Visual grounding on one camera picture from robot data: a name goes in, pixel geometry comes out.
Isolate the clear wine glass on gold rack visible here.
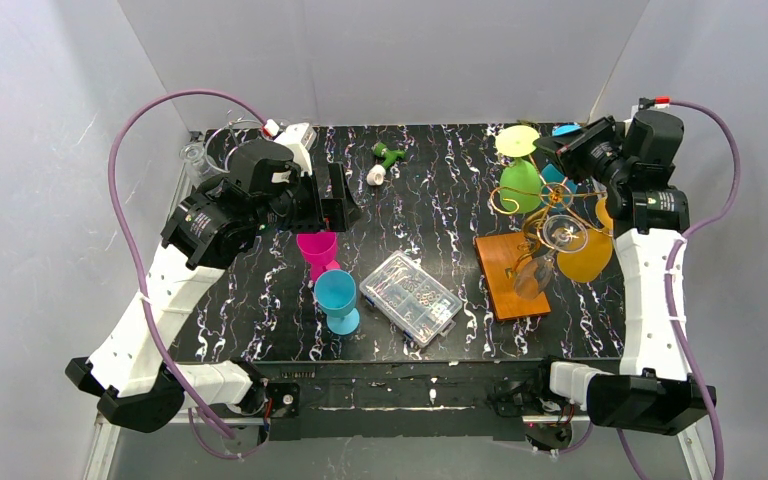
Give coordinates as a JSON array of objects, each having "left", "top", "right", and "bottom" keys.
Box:
[{"left": 508, "top": 214, "right": 587, "bottom": 300}]

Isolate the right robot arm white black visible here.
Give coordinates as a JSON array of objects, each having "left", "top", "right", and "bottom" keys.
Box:
[{"left": 532, "top": 108, "right": 716, "bottom": 436}]

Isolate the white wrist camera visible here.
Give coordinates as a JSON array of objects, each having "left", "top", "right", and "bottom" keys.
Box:
[
  {"left": 262, "top": 119, "right": 317, "bottom": 175},
  {"left": 637, "top": 96, "right": 671, "bottom": 112}
]

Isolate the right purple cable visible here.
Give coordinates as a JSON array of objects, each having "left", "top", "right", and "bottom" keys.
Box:
[{"left": 617, "top": 99, "right": 742, "bottom": 480}]

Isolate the green white toy drill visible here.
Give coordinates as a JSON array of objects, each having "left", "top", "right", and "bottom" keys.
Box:
[{"left": 366, "top": 142, "right": 405, "bottom": 186}]

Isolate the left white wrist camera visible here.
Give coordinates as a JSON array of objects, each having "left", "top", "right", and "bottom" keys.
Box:
[{"left": 262, "top": 119, "right": 317, "bottom": 175}]

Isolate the clear plastic screw box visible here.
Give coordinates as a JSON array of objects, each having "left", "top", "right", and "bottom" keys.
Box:
[{"left": 359, "top": 251, "right": 463, "bottom": 348}]

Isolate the orange plastic wine glass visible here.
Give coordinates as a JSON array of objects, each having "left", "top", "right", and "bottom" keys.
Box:
[{"left": 556, "top": 196, "right": 614, "bottom": 283}]

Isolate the blue plastic wine glass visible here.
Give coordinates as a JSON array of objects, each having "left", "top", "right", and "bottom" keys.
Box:
[{"left": 314, "top": 269, "right": 360, "bottom": 336}]

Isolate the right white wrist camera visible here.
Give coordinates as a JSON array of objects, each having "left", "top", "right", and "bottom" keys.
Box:
[{"left": 637, "top": 96, "right": 671, "bottom": 112}]

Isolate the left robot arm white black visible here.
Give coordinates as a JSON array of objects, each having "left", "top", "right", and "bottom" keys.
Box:
[{"left": 65, "top": 139, "right": 361, "bottom": 433}]

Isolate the magenta plastic wine glass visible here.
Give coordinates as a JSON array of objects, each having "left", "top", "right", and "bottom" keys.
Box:
[{"left": 296, "top": 231, "right": 340, "bottom": 282}]

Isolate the silver wire wine glass rack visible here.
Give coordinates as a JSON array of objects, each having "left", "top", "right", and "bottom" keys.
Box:
[{"left": 204, "top": 110, "right": 264, "bottom": 171}]

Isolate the clear glass left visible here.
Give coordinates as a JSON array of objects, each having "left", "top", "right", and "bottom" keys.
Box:
[{"left": 179, "top": 142, "right": 218, "bottom": 187}]

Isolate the teal plastic wine glass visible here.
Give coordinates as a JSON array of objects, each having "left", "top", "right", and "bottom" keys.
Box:
[{"left": 541, "top": 123, "right": 581, "bottom": 194}]

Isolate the gold wire wine glass rack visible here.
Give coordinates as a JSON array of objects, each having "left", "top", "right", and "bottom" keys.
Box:
[{"left": 473, "top": 182, "right": 607, "bottom": 324}]

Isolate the green plastic wine glass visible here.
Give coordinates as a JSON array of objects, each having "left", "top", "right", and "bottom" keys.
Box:
[{"left": 495, "top": 125, "right": 542, "bottom": 214}]

